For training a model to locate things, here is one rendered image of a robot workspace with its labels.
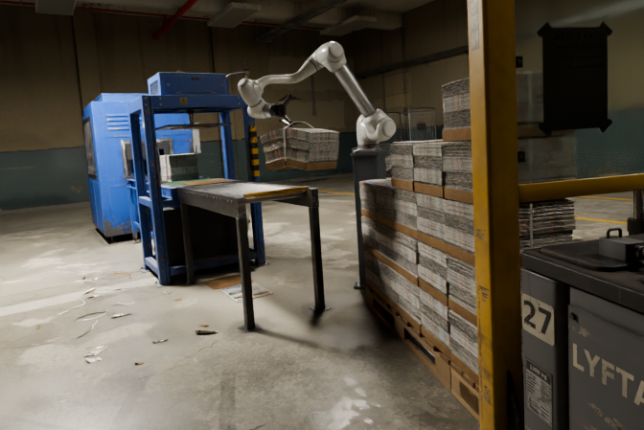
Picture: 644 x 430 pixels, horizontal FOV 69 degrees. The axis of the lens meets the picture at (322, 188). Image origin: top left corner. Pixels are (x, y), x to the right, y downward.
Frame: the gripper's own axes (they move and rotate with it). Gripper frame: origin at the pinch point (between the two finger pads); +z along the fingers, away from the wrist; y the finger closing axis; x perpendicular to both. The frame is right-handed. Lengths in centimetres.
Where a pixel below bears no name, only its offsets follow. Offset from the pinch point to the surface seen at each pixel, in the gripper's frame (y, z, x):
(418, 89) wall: -45, -339, -869
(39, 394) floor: 130, -42, 144
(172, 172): 59, -202, -49
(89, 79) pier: -67, -833, -296
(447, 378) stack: 115, 117, 43
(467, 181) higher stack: 26, 126, 54
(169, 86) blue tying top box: -20, -155, -18
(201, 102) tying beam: -7, -136, -35
